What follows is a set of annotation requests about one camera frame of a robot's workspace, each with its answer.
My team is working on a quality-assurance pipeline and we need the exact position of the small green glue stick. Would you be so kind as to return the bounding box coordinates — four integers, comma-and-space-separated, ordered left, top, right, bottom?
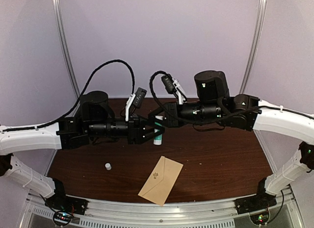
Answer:
153, 115, 164, 146

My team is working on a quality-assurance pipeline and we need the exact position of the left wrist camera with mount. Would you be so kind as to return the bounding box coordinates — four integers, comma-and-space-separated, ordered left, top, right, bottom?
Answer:
125, 87, 147, 122

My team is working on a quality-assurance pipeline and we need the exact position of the aluminium frame post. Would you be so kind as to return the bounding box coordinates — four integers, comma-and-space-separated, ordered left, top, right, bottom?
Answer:
52, 0, 79, 98
239, 0, 267, 94

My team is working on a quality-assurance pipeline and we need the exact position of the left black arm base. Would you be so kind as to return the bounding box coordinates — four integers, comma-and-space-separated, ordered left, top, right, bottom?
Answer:
45, 178, 88, 215

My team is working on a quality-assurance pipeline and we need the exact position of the front aluminium slotted rail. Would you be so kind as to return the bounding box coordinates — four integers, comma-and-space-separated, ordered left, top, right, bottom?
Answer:
17, 186, 305, 228

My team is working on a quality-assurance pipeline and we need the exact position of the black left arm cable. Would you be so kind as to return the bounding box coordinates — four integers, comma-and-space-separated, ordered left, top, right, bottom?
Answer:
0, 58, 136, 134

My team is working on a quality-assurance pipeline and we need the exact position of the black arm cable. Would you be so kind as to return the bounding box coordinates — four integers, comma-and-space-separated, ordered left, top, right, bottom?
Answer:
149, 70, 261, 130
0, 58, 136, 134

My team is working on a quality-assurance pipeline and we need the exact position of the white glue stick cap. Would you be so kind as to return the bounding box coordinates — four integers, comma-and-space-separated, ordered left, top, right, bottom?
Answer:
105, 163, 112, 171

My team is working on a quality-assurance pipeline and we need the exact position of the left round circuit board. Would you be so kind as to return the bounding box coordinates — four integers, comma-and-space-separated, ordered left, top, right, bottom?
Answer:
52, 211, 74, 226

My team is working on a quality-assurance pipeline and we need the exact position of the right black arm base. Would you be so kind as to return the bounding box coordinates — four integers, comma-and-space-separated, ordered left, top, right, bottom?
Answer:
235, 178, 277, 214

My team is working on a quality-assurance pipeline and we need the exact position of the right round circuit board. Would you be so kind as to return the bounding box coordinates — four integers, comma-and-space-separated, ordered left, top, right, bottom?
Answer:
250, 211, 270, 226

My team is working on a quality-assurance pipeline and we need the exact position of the right aluminium frame post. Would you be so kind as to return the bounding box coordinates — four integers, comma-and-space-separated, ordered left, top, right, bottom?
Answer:
239, 0, 267, 94

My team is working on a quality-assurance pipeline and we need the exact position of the round circuit board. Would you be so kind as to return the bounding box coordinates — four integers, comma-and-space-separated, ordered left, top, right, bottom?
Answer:
250, 211, 270, 226
52, 211, 74, 226

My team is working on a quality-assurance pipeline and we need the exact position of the brown kraft envelope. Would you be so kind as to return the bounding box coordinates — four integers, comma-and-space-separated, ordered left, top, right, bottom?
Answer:
138, 156, 183, 206

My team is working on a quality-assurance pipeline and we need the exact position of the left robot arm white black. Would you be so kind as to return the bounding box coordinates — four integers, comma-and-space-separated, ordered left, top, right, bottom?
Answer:
0, 91, 164, 210

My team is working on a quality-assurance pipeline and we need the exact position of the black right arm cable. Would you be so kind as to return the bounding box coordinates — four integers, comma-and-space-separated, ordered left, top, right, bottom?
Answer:
149, 70, 261, 130

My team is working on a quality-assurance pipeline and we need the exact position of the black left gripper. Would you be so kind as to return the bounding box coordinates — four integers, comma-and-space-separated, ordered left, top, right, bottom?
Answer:
88, 114, 165, 146

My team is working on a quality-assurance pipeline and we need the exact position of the left aluminium frame post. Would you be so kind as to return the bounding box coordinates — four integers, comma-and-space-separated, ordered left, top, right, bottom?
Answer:
52, 0, 79, 98

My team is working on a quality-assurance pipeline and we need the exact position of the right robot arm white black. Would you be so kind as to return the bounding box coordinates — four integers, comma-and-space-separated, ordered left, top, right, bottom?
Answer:
149, 70, 314, 209

